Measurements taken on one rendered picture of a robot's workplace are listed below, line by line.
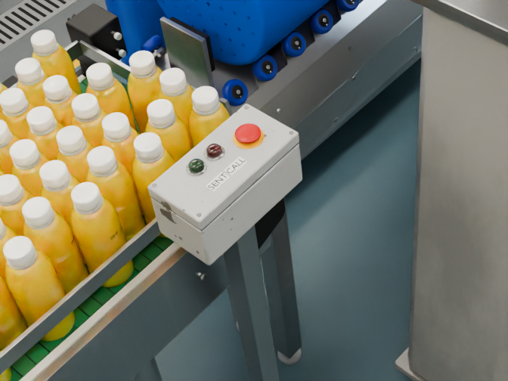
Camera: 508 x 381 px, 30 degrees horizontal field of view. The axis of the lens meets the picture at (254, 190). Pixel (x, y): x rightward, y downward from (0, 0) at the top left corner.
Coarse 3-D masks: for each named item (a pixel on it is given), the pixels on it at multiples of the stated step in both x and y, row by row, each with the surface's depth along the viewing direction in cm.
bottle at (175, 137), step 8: (176, 120) 141; (152, 128) 141; (160, 128) 140; (168, 128) 140; (176, 128) 141; (184, 128) 142; (160, 136) 140; (168, 136) 140; (176, 136) 141; (184, 136) 142; (168, 144) 141; (176, 144) 141; (184, 144) 143; (176, 152) 142; (184, 152) 143; (176, 160) 143
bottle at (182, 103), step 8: (184, 88) 144; (192, 88) 146; (160, 96) 145; (168, 96) 145; (176, 96) 144; (184, 96) 145; (176, 104) 144; (184, 104) 145; (192, 104) 146; (176, 112) 145; (184, 112) 145; (184, 120) 146
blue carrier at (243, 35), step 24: (168, 0) 163; (192, 0) 157; (216, 0) 152; (240, 0) 148; (264, 0) 145; (288, 0) 149; (312, 0) 155; (192, 24) 162; (216, 24) 157; (240, 24) 152; (264, 24) 148; (288, 24) 153; (216, 48) 162; (240, 48) 156; (264, 48) 153
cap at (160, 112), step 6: (156, 102) 140; (162, 102) 140; (168, 102) 140; (150, 108) 139; (156, 108) 139; (162, 108) 139; (168, 108) 139; (150, 114) 138; (156, 114) 138; (162, 114) 138; (168, 114) 138; (150, 120) 139; (156, 120) 139; (162, 120) 138; (168, 120) 139
